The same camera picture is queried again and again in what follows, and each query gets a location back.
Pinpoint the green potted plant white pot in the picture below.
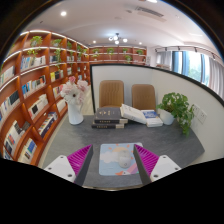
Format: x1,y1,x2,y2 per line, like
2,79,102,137
156,92,195,137

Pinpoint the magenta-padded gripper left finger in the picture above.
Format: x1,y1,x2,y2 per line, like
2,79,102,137
43,143,94,187

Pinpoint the glass window with curtains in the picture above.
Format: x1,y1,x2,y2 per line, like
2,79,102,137
154,46,224,98

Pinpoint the orange shelf unit with plants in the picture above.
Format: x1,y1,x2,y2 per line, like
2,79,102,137
88,45,148,66

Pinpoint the multi-bulb ceiling lamp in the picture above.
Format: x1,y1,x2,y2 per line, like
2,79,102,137
108,32,129,45

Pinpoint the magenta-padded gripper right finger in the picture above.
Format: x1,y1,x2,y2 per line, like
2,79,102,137
133,143,182,186

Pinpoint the large orange wooden bookshelf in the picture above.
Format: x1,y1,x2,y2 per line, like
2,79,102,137
0,29,91,166

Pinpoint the pink and white flower bouquet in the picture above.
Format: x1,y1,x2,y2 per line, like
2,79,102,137
59,75,90,106

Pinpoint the white ceramic pitcher vase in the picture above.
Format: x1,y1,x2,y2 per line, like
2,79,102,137
67,101,85,126

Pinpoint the ceiling air vent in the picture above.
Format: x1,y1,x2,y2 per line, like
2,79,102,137
134,5,164,18

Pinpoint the tan upholstered chair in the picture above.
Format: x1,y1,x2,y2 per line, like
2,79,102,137
98,79,125,109
131,83,157,112

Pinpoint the thick dark hardcover book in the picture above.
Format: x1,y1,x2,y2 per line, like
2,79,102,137
93,106,129,125
91,121,125,130

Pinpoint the white book with blue cover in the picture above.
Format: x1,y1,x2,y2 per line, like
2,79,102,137
141,109,164,128

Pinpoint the pastel cartoon print mouse pad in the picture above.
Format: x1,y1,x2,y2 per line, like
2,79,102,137
98,142,144,177

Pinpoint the thick white book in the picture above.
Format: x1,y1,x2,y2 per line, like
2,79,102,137
119,103,148,125

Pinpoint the white wall outlet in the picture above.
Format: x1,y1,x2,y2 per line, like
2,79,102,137
197,109,208,124
192,104,200,118

